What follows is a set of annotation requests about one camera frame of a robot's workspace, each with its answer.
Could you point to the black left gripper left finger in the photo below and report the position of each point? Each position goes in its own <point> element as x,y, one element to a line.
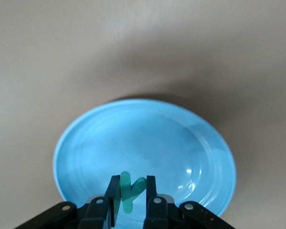
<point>95,214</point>

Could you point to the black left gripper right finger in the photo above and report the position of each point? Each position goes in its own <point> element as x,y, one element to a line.
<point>157,214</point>

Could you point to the teal letter y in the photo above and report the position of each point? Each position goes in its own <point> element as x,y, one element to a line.
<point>128,193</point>

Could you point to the blue plate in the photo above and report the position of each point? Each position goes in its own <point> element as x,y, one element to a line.
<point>145,143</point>

